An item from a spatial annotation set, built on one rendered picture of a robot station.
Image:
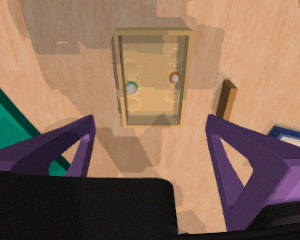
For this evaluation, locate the wooden ball-in-hole puzzle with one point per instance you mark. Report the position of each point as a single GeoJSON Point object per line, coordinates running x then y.
{"type": "Point", "coordinates": [153, 66]}

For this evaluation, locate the green flat rectangular block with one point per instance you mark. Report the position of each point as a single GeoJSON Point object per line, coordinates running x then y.
{"type": "Point", "coordinates": [15, 127]}

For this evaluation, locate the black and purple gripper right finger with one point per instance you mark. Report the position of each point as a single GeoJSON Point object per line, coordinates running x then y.
{"type": "Point", "coordinates": [276, 171]}

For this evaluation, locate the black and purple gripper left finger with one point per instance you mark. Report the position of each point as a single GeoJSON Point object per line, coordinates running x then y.
{"type": "Point", "coordinates": [33, 156]}

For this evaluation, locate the blue and white flat box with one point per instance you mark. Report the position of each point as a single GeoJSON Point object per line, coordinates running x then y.
{"type": "Point", "coordinates": [285, 134]}

